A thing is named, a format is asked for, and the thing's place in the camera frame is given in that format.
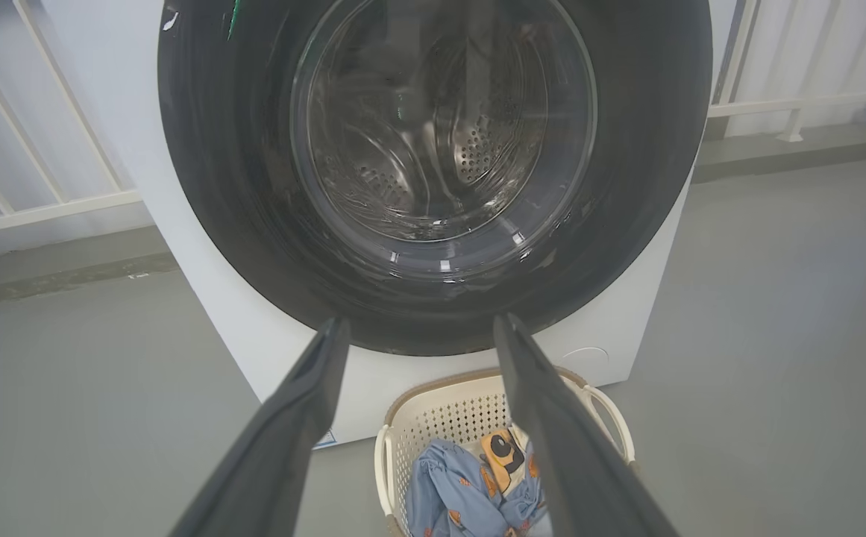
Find white metal railing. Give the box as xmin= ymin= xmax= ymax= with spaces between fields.
xmin=709 ymin=0 xmax=866 ymax=142
xmin=0 ymin=0 xmax=142 ymax=239

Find blue printed clothes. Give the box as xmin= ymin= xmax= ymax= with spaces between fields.
xmin=405 ymin=427 xmax=553 ymax=537

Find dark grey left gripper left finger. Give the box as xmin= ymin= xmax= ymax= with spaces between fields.
xmin=170 ymin=315 xmax=351 ymax=537

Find white front-load washing machine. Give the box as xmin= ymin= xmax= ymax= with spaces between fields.
xmin=41 ymin=0 xmax=739 ymax=450

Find steel perforated washer drum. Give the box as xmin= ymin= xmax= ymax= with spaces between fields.
xmin=306 ymin=0 xmax=553 ymax=224

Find black-rimmed glass washer door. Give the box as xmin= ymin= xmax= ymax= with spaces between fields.
xmin=157 ymin=0 xmax=714 ymax=357

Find cream perforated laundry basket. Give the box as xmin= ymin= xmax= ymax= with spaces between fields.
xmin=374 ymin=365 xmax=636 ymax=537

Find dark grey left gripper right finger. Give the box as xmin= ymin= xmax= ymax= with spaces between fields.
xmin=494 ymin=312 xmax=680 ymax=537

